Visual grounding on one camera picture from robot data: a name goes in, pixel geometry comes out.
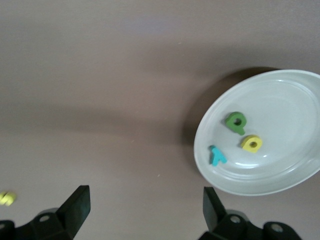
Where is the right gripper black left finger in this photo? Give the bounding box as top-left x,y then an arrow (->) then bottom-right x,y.
14,184 -> 91,240

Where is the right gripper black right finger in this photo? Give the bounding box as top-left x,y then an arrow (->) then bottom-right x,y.
198,186 -> 265,240

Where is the teal foam letter y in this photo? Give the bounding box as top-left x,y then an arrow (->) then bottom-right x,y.
208,145 -> 228,167

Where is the yellow foam letter a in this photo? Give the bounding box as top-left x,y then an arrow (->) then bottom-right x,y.
241,134 -> 263,154

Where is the green foam letter d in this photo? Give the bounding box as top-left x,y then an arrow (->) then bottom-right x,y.
224,111 -> 246,136

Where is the yellow foam letter s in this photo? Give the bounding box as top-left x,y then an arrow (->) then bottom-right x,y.
0,191 -> 17,207

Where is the beige brown plate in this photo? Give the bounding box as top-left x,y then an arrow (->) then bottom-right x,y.
193,69 -> 320,197

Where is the brown table cover sheet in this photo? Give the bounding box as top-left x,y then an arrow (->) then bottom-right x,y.
0,0 -> 320,240

